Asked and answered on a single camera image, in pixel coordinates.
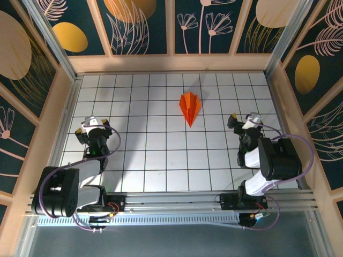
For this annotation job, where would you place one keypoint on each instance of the orange paper sheet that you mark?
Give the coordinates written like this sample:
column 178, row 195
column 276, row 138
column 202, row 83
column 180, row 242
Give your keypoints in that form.
column 190, row 107

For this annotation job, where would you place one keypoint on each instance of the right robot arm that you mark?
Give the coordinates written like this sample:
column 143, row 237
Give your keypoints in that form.
column 280, row 160

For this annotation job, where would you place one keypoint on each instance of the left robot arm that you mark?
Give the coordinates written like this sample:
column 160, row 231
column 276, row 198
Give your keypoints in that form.
column 53, row 192

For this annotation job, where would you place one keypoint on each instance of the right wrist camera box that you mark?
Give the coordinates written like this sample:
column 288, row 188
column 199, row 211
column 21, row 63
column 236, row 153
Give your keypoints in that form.
column 252, row 121

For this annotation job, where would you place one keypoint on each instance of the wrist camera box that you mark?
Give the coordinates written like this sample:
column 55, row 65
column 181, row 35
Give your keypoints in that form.
column 252, row 121
column 90, row 123

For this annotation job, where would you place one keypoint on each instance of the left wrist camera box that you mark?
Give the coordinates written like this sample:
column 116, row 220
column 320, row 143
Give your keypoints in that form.
column 90, row 123

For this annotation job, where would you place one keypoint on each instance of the aluminium side rail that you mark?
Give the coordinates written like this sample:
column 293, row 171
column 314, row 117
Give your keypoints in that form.
column 65, row 120
column 278, row 107

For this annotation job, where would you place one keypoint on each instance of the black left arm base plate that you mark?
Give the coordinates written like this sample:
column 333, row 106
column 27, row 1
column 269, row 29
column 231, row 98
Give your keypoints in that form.
column 119, row 200

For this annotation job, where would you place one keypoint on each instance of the wall panel single pink flower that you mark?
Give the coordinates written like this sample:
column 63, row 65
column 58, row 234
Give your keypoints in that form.
column 13, row 150

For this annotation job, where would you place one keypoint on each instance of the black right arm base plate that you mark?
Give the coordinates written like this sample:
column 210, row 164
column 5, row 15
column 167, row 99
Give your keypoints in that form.
column 230, row 206

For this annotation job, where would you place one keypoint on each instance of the wall panel pink leaf outlines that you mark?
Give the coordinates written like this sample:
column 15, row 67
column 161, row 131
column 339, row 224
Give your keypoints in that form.
column 329, row 144

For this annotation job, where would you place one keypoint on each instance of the wall panel oval and feathers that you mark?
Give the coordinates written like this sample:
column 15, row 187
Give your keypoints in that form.
column 308, row 75

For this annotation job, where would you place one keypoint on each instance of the wall panel pink flowers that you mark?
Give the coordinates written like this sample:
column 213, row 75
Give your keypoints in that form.
column 209, row 40

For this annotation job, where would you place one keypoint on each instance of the wall panel orange disc leaves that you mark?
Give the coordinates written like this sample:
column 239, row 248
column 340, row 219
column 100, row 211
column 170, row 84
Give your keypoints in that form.
column 128, row 40

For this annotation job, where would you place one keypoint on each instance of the aluminium frame post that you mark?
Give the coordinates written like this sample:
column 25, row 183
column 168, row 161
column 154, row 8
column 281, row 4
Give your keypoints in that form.
column 284, row 40
column 319, row 235
column 26, row 235
column 53, row 48

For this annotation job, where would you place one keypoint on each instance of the aluminium frame beam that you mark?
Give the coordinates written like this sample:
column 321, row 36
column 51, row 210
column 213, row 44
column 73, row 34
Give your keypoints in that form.
column 174, row 200

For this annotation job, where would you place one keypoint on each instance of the wall panel cream disc lines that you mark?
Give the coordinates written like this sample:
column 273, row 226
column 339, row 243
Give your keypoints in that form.
column 268, row 32

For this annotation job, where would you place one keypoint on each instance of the wall panel large cream disc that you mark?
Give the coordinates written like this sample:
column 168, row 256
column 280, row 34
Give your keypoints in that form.
column 16, row 45

